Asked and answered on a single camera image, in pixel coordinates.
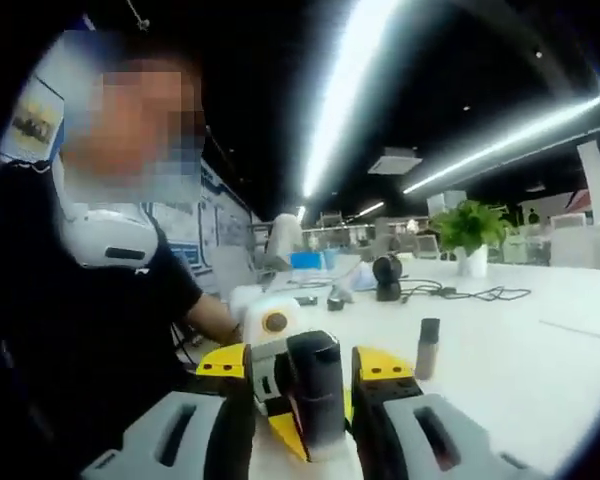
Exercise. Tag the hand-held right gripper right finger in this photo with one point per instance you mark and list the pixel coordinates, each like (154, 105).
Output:
(415, 435)

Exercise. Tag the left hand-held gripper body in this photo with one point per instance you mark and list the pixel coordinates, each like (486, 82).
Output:
(260, 330)

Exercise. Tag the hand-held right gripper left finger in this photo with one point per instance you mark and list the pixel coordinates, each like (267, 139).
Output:
(170, 440)

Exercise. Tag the black bottle cap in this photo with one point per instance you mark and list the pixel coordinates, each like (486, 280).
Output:
(315, 365)

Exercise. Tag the tall dark cosmetic bottle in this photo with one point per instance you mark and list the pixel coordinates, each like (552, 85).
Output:
(427, 350)

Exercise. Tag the small black flat item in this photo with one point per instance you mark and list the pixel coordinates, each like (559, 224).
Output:
(309, 300)

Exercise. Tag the small black round object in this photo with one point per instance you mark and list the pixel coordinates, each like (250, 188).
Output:
(335, 305)

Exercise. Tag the blue box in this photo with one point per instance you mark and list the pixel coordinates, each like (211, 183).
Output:
(312, 260)

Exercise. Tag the grey wrapped object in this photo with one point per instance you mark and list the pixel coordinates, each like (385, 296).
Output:
(342, 294)

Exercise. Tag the white table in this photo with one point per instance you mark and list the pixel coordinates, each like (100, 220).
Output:
(505, 360)

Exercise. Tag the blue plastic bag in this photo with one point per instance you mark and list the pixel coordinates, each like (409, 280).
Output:
(366, 277)

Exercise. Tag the ceiling strip light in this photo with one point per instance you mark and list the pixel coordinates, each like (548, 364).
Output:
(301, 213)
(345, 100)
(371, 208)
(505, 145)

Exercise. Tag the black desk fan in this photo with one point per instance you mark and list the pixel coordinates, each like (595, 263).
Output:
(387, 277)

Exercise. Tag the white worn device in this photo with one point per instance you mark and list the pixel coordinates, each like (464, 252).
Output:
(105, 235)

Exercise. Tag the thin clear strip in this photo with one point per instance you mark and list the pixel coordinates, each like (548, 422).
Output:
(585, 331)

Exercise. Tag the potted green plant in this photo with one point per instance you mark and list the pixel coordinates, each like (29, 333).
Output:
(470, 230)

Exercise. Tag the ceiling air conditioner vent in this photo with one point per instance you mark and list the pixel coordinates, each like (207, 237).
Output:
(395, 164)

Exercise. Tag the blue white wall poster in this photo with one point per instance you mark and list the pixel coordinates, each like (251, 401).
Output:
(220, 225)

